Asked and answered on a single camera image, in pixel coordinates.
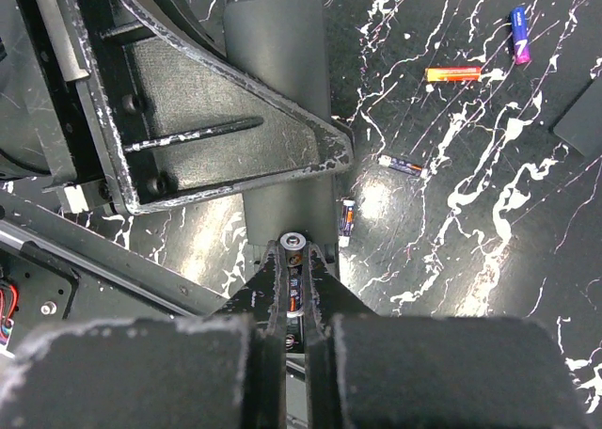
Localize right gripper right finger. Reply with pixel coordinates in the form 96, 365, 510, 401
303, 244, 588, 428

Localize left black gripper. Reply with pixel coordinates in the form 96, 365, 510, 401
1, 0, 94, 184

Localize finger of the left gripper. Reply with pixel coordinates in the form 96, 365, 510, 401
65, 0, 353, 215

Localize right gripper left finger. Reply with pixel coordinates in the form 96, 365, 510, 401
1, 241, 287, 428

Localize black remote control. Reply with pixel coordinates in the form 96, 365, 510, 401
221, 0, 342, 355

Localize green battery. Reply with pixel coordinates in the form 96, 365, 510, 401
280, 231, 307, 319

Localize black remote battery cover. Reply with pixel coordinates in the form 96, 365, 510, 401
552, 77, 601, 157

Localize dark battery near remote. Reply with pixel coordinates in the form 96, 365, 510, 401
339, 199, 355, 247

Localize dark battery on table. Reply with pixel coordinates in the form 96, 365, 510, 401
378, 154, 425, 178

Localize orange battery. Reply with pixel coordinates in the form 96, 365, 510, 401
425, 67, 482, 83

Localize blue purple battery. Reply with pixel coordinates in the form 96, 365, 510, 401
510, 7, 531, 65

